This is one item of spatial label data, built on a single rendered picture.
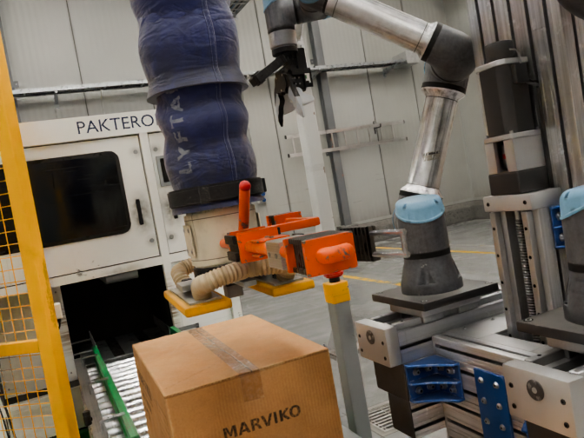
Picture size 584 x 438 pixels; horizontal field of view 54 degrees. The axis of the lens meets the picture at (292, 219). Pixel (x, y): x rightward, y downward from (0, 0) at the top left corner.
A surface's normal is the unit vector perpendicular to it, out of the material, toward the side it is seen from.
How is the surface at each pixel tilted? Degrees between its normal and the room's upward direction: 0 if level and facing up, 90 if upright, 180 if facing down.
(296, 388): 90
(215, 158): 79
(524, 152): 90
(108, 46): 90
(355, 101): 90
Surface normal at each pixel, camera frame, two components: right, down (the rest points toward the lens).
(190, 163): -0.26, -0.09
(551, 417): -0.90, 0.18
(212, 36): 0.58, 0.02
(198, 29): 0.30, -0.16
